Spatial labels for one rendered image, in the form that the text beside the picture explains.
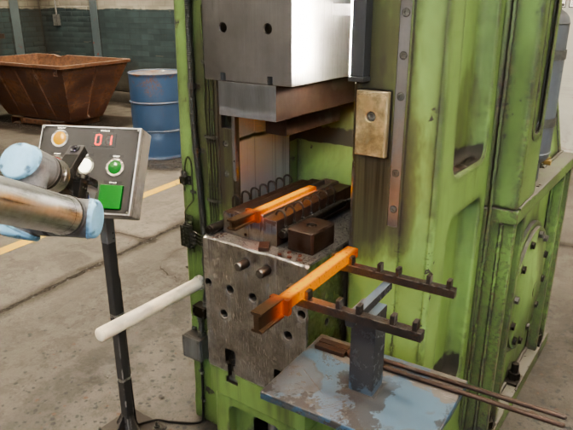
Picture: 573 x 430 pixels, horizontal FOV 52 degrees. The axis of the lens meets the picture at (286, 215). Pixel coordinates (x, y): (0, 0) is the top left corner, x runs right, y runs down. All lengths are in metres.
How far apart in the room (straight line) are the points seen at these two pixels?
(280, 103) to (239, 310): 0.62
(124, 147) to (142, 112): 4.42
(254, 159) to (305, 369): 0.76
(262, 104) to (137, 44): 8.37
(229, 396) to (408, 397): 0.74
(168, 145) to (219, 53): 4.72
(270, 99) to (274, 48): 0.13
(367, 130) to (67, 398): 1.78
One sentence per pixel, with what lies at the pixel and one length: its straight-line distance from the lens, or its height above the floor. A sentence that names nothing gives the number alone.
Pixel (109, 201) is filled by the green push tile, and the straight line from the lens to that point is 1.87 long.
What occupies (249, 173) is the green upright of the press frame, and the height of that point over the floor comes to 1.04.
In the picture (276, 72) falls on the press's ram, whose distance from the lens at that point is 1.55.
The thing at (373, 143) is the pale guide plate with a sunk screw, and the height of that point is 1.22.
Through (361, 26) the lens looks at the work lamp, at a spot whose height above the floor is 1.51.
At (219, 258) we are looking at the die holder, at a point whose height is 0.86.
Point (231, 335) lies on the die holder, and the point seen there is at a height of 0.61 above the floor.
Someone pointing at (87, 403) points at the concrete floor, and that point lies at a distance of 2.69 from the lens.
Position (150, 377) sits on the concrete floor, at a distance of 2.78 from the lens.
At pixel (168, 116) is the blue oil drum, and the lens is 6.30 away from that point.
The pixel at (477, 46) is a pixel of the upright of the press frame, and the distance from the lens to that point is 1.84.
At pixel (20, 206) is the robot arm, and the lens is 1.16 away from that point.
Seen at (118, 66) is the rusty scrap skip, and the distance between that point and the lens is 8.39.
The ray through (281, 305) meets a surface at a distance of 1.21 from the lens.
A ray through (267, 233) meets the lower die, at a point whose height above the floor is 0.95.
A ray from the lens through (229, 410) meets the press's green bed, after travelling 2.04.
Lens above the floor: 1.57
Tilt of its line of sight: 20 degrees down
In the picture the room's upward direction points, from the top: straight up
